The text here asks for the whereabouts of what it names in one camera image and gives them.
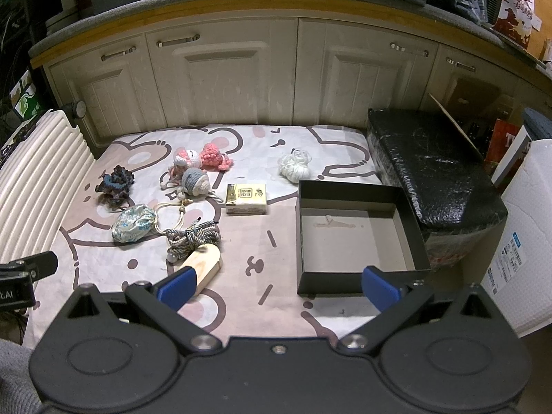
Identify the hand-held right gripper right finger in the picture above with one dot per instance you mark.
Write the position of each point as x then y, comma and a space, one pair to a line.
379, 289

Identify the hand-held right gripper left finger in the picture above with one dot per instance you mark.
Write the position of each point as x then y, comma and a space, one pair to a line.
177, 288

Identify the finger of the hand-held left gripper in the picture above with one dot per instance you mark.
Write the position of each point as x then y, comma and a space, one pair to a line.
41, 264

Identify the rounded wooden block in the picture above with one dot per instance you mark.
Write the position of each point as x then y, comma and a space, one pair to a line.
208, 267

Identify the black cardboard box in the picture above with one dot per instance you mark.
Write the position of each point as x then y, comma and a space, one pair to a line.
353, 241

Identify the grey hat crochet doll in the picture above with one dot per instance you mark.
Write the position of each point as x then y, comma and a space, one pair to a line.
195, 181

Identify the dark blue brown crochet scrunchie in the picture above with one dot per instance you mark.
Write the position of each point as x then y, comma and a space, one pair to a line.
116, 181

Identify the small yellow box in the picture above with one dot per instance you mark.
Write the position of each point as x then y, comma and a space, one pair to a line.
246, 198

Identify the pink white crochet doll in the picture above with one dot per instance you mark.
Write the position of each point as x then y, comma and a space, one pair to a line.
187, 159

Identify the white yarn ball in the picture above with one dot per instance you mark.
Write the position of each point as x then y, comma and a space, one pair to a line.
293, 166

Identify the person's grey clothing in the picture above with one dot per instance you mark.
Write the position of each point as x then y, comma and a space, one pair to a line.
13, 375

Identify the cartoon printed blanket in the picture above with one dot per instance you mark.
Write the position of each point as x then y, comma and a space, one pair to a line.
241, 241

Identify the white ribbed board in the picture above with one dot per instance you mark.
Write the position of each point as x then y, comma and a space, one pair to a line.
43, 172

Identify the black wrapped box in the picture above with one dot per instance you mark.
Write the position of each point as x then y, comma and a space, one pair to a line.
431, 168

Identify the pink crochet toy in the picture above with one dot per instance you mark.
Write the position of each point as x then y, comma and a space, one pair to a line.
215, 157

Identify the round black dial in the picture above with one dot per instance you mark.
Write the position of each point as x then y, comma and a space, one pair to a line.
80, 108

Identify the green white carton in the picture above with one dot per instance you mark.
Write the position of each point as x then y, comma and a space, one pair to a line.
28, 101

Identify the cream cabinet door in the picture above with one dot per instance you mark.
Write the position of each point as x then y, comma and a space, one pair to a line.
120, 95
358, 82
440, 86
224, 82

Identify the white flat board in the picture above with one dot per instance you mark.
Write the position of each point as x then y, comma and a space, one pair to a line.
515, 155

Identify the red box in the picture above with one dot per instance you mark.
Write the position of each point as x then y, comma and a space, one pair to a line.
502, 138

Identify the dark blue object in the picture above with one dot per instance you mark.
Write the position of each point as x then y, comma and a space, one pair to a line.
539, 123

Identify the white container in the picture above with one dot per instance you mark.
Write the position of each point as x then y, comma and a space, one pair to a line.
64, 17

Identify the red white printed bag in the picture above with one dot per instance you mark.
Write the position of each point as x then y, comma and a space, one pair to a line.
517, 13

